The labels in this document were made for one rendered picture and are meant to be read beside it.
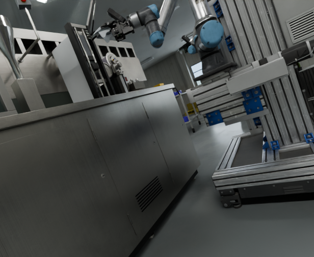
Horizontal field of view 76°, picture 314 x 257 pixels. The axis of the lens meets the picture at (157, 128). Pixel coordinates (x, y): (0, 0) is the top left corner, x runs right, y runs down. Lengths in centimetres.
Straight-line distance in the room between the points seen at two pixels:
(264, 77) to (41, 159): 104
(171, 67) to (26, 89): 990
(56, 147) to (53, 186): 16
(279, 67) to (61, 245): 118
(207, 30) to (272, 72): 37
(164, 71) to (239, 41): 979
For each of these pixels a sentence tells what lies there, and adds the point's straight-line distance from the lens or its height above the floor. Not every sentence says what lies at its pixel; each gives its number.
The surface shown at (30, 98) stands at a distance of 136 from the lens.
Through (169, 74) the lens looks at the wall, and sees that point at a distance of 1101.
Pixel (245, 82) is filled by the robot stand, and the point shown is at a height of 69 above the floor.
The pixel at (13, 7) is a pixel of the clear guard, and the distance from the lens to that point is 192.
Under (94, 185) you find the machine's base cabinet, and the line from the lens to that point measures 103.
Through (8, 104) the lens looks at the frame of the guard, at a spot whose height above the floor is 96.
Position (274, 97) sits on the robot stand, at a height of 53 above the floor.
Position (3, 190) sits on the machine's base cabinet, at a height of 66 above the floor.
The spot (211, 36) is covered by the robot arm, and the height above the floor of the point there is 97.
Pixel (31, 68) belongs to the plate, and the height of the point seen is 134.
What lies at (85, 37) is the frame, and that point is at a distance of 156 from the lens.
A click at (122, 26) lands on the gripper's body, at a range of 123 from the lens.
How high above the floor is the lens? 72
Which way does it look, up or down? 5 degrees down
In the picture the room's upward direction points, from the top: 22 degrees counter-clockwise
